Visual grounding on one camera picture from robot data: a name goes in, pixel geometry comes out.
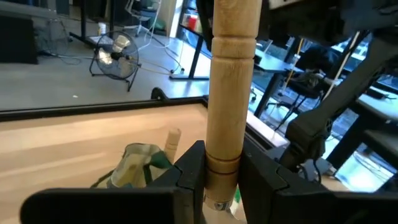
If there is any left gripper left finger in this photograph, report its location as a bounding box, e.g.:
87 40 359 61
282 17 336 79
20 139 206 224

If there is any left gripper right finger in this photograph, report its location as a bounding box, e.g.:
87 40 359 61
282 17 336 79
237 136 398 224

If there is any cream canvas gardening bag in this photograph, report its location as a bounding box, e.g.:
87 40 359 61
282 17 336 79
90 142 175 189

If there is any silver trowel wooden handle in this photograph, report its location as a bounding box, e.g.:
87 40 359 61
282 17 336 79
164 127 182 164

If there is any blue transplanter wooden handle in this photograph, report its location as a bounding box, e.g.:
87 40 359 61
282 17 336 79
203 0 264 212

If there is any black table edge clamp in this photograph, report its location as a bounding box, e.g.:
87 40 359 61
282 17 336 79
150 86 169 101

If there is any black office desk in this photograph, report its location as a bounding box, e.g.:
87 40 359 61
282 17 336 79
169 18 312 119

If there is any black floor fan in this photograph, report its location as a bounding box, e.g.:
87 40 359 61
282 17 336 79
89 30 143 93

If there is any black office chair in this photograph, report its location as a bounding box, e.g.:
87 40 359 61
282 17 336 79
264 45 341 131

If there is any white office chair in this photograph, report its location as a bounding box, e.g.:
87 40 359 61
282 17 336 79
124 0 162 38

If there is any red cup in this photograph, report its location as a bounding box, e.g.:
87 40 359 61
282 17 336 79
185 14 200 32

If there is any black cabinet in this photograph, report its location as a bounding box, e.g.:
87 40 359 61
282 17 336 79
0 14 39 65

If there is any grey desk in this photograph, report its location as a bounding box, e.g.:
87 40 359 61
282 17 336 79
0 1 52 19

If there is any yellow extension cable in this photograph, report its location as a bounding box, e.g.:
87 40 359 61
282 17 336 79
281 37 304 94

